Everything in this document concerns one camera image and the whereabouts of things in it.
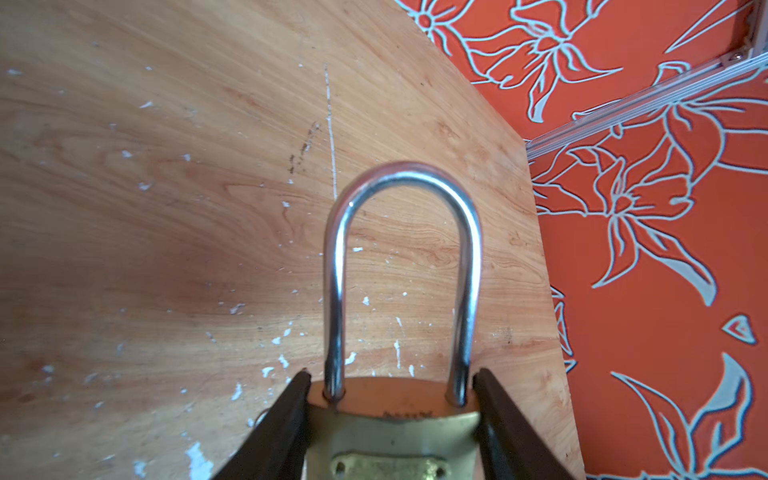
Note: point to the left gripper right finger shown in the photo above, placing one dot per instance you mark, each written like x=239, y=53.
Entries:
x=509, y=446

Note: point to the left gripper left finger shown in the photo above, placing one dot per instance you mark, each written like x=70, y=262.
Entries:
x=277, y=447

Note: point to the large brass padlock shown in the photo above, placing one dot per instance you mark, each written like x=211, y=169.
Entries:
x=386, y=427

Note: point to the aluminium frame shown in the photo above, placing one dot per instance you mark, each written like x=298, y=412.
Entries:
x=751, y=54

